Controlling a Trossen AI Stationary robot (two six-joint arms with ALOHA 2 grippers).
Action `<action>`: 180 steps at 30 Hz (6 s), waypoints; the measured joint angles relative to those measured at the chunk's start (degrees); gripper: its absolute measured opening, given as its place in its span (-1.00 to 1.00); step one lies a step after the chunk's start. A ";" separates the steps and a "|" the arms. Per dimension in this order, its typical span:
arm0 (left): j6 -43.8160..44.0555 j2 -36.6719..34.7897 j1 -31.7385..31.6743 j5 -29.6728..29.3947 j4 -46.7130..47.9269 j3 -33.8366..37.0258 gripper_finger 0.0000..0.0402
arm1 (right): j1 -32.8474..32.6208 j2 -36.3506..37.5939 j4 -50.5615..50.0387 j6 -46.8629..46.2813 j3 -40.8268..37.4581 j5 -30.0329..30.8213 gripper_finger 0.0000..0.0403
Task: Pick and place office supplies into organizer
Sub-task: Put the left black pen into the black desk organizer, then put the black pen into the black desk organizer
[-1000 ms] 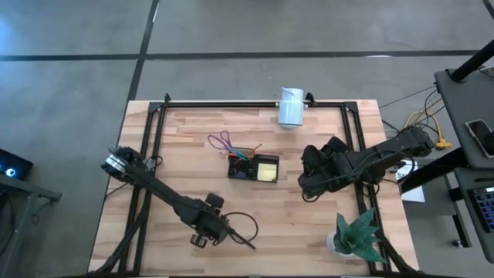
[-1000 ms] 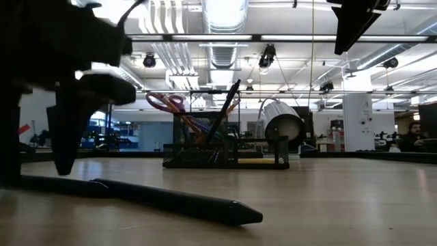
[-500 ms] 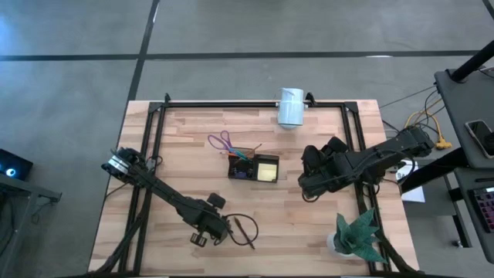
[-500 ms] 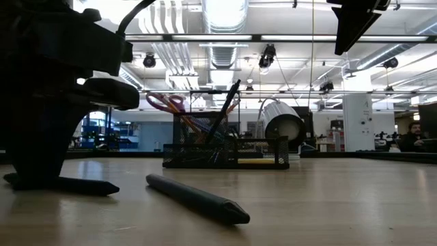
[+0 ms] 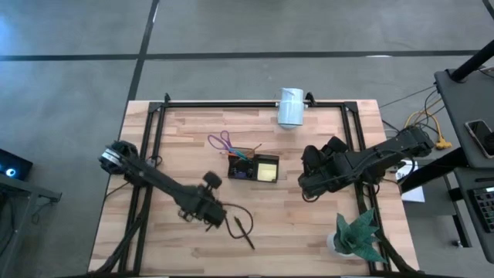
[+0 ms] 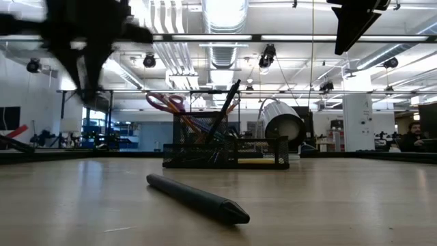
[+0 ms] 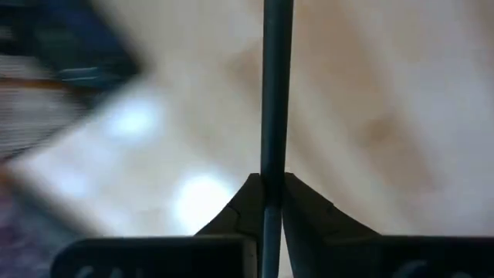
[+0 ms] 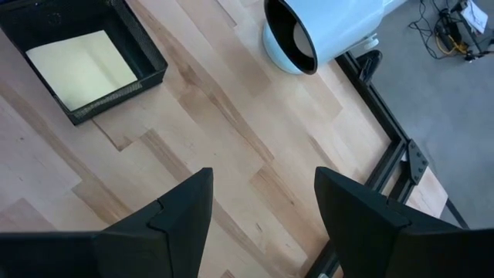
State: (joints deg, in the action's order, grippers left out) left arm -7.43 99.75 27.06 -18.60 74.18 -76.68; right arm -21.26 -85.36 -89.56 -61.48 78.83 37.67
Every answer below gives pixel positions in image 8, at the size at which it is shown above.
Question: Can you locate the white paper sheet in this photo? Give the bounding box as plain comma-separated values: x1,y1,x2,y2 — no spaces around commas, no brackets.
459,0,489,35

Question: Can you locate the yellow sticky notes pad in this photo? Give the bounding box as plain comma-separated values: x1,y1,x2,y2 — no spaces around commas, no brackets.
25,29,139,113

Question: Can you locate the yellow cable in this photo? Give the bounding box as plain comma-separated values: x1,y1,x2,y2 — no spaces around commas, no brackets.
435,32,470,57

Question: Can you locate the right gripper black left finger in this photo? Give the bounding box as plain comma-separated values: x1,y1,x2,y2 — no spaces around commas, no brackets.
0,167,215,278

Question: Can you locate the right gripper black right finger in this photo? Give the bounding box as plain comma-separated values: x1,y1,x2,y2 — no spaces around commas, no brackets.
313,166,494,278

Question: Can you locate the black aluminium table frame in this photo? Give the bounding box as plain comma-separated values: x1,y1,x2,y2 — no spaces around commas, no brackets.
304,49,470,278

